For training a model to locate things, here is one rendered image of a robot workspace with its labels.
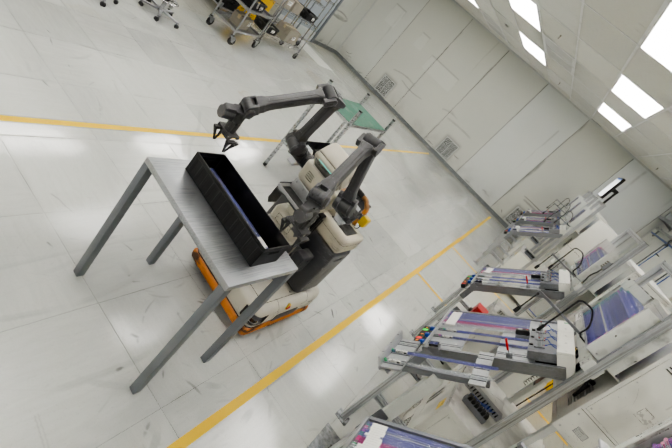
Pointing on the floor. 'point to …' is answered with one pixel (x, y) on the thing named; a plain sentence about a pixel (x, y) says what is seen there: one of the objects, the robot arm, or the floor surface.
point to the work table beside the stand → (183, 197)
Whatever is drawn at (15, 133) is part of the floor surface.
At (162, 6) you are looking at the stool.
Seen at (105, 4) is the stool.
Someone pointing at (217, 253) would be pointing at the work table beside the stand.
